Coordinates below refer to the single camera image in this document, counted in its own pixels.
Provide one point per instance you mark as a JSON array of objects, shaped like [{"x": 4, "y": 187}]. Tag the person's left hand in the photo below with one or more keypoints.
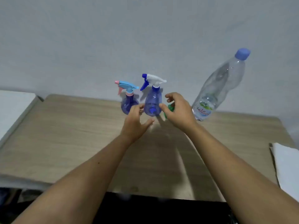
[{"x": 133, "y": 128}]

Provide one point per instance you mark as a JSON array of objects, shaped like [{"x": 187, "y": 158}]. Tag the person's right hand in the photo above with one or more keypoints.
[{"x": 182, "y": 114}]

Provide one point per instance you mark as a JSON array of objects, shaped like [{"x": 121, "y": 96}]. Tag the white side table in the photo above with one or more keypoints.
[{"x": 14, "y": 109}]

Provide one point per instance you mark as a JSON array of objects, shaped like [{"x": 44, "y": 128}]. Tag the stack of white paper sheets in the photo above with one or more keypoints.
[{"x": 287, "y": 167}]

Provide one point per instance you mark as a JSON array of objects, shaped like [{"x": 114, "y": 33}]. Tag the clear plastic water bottle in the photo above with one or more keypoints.
[{"x": 219, "y": 88}]

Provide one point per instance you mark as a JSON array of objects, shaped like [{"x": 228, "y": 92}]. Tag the green plastic funnel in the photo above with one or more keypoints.
[{"x": 171, "y": 107}]

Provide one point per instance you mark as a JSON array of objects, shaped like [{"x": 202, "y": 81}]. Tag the person's left forearm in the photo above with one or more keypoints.
[{"x": 77, "y": 184}]

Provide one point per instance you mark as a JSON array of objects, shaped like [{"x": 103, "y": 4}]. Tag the round blue spray bottle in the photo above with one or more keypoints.
[{"x": 127, "y": 103}]

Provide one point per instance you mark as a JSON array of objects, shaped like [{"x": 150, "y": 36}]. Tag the white blue trigger sprayer head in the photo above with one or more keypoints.
[{"x": 154, "y": 79}]

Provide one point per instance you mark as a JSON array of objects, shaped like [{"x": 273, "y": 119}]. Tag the person's right forearm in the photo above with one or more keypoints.
[{"x": 238, "y": 179}]

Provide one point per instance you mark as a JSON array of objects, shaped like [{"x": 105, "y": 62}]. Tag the light blue bottle cap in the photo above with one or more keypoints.
[{"x": 242, "y": 54}]

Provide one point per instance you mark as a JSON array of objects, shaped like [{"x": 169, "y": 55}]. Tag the blue spray bottle body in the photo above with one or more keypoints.
[{"x": 153, "y": 100}]

